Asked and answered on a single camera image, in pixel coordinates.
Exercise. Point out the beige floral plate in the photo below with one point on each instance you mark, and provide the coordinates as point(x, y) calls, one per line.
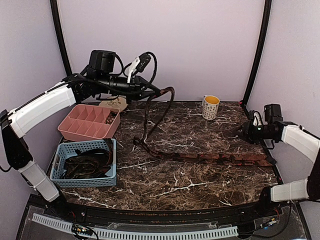
point(118, 102)

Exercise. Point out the brown red patterned tie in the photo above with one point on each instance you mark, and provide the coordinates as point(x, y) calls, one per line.
point(234, 159)

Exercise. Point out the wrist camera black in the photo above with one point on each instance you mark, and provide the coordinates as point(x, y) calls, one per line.
point(272, 113)
point(101, 66)

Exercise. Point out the black frame post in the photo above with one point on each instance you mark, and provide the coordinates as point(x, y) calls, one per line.
point(60, 36)
point(259, 50)

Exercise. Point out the left black frame post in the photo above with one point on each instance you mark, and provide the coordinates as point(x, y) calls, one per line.
point(60, 36)

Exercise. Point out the right black frame post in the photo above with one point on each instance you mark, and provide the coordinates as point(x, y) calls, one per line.
point(259, 50)

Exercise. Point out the white mug yellow inside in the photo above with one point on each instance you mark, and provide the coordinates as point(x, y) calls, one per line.
point(210, 106)

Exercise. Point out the rolled tie in tray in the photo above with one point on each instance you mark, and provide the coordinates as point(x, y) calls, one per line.
point(111, 118)

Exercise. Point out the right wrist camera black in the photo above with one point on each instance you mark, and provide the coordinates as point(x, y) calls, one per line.
point(272, 113)

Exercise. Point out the pink divided organizer tray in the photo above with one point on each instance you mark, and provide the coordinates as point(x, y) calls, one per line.
point(87, 122)

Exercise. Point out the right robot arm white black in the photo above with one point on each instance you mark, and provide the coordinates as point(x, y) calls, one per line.
point(297, 137)

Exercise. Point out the white slotted cable duct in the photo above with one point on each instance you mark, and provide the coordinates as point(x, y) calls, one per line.
point(101, 233)

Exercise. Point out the black front rail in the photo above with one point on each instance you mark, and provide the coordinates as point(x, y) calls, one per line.
point(239, 214)

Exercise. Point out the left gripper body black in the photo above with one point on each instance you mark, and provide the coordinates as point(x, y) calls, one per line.
point(105, 84)

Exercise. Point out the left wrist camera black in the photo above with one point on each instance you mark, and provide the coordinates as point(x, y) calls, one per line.
point(101, 66)

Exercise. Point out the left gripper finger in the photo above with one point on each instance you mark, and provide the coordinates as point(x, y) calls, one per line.
point(148, 88)
point(144, 95)

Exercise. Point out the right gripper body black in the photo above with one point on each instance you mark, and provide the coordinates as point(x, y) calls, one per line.
point(254, 135)

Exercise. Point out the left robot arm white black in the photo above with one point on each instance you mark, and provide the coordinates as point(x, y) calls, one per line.
point(74, 89)

